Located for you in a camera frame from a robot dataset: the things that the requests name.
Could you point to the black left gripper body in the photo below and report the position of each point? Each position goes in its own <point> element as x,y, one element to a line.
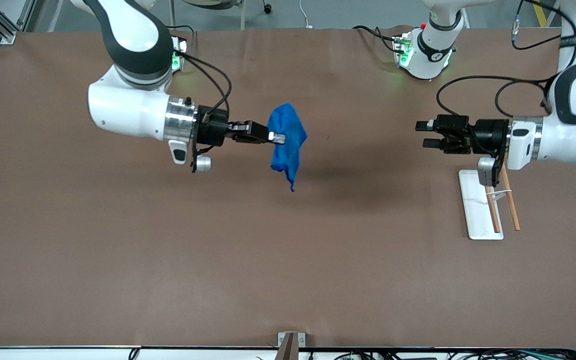
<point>489,135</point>

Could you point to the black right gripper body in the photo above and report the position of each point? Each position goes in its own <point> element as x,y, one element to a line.
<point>213,130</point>

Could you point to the blue microfibre towel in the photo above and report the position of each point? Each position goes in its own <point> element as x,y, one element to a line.
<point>288,150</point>

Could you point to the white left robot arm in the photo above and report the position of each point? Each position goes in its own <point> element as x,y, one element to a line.
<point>573,135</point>

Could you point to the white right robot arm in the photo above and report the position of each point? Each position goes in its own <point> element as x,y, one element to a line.
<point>128,107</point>

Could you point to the white rack base tray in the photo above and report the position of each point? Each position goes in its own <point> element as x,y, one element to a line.
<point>474,215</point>

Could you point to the chair base with legs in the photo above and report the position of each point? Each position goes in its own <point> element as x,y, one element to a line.
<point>242,17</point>

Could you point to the black chair castor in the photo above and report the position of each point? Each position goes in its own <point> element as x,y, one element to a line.
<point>267,8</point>

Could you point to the brown table cover sheet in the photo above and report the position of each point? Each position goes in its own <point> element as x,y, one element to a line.
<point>288,260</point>

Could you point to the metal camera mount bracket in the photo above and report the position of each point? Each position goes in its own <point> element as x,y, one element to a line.
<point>288,350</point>

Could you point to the aluminium frame profile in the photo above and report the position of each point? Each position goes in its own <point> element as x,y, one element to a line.
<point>7,37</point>

